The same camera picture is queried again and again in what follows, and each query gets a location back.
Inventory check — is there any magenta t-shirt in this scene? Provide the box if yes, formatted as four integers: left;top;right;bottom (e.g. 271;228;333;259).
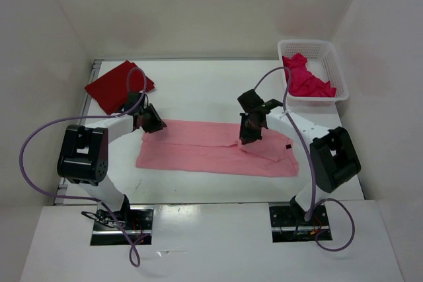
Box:
282;53;336;98

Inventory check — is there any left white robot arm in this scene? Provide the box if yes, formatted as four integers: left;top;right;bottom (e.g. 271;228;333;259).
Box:
57;92;167;229

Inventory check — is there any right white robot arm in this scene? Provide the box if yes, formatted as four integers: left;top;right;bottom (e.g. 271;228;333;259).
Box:
237;89;361;225

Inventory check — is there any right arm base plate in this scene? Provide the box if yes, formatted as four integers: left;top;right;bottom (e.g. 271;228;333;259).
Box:
268;203;332;243

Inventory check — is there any dark red t-shirt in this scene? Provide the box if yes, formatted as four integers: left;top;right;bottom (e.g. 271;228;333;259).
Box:
85;61;137;115

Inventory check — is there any pink t-shirt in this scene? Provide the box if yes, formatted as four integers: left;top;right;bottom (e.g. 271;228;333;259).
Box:
135;120;299;178

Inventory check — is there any white plastic basket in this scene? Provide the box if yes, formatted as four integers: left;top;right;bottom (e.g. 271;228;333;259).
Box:
277;39;349;106

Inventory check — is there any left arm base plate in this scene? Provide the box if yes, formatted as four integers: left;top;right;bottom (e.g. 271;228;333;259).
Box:
81;207;154;246

